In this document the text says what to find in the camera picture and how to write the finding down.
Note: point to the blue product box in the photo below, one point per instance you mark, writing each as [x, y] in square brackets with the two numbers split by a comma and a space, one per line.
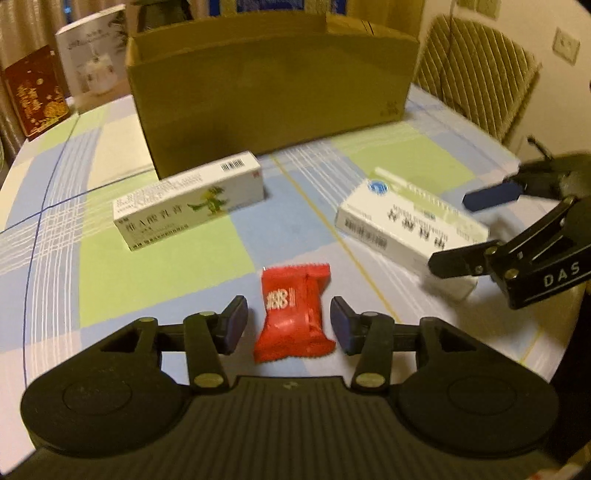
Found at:
[268, 5]

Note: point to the white wall socket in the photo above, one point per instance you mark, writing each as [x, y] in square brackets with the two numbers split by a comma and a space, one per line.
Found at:
[566, 45]

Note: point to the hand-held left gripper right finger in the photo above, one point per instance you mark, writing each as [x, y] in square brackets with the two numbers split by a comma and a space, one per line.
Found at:
[340, 323]

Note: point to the red gift box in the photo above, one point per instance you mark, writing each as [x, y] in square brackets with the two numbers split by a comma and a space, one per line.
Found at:
[37, 94]

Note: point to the brown cardboard box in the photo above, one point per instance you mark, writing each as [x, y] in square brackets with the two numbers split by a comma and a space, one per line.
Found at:
[272, 87]

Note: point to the white tablet box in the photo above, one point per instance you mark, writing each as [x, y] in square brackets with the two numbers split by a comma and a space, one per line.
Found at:
[401, 226]

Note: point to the white ointment box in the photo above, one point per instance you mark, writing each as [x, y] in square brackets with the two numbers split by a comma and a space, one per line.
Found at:
[184, 203]

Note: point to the red candy packet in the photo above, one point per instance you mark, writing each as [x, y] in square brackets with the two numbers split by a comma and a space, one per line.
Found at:
[291, 318]

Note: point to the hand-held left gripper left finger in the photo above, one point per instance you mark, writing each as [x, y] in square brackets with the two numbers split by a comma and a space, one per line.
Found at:
[235, 323]

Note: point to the white book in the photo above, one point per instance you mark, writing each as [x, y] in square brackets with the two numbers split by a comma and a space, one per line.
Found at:
[92, 60]

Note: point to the woven beige chair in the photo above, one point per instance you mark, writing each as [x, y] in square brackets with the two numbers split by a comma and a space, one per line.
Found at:
[475, 74]

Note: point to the desktop with checked tablecloth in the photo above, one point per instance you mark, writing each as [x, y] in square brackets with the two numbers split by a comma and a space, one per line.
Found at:
[152, 277]

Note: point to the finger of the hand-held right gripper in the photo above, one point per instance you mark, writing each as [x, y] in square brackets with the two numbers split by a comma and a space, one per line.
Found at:
[461, 262]
[489, 196]

